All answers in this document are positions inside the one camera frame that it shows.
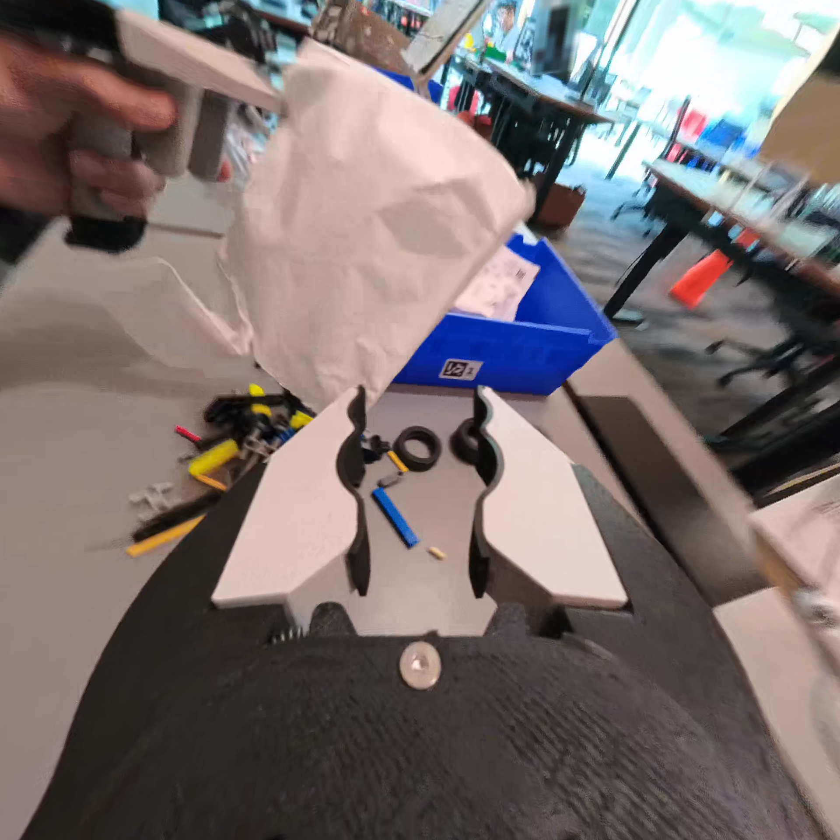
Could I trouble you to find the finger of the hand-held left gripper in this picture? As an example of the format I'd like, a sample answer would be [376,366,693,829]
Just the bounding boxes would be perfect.
[115,9,290,114]

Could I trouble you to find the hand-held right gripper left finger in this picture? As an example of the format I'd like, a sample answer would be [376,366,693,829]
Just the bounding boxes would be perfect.
[211,386,372,627]

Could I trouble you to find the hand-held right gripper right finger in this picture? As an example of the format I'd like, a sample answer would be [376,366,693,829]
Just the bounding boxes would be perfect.
[469,386,630,632]

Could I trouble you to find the blue plastic bin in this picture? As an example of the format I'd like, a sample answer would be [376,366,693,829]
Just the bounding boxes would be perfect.
[392,231,619,396]

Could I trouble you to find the person's left forearm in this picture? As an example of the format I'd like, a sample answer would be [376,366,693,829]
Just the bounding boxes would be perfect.
[0,206,53,266]

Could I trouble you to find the pile of lego pieces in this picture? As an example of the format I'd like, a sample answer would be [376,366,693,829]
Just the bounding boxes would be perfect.
[125,382,317,560]

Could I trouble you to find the blue lego beam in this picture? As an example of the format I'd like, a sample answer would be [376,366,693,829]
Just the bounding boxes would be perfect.
[371,486,421,550]

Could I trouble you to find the black lego tire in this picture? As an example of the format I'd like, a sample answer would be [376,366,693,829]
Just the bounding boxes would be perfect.
[392,425,442,473]
[450,416,485,464]

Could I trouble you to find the person's left hand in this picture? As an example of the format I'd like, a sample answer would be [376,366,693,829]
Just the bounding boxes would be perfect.
[0,33,179,219]

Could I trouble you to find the orange cone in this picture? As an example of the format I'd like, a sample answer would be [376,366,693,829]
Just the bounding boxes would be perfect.
[668,248,734,311]

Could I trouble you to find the cardboard box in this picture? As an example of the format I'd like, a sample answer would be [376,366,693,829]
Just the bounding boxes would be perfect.
[533,182,587,232]

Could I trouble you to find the dark table with black legs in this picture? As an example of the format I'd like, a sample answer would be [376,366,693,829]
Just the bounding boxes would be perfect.
[449,51,614,221]

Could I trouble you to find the wooden table with black legs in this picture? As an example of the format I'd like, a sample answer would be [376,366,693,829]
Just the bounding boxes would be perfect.
[602,156,840,460]

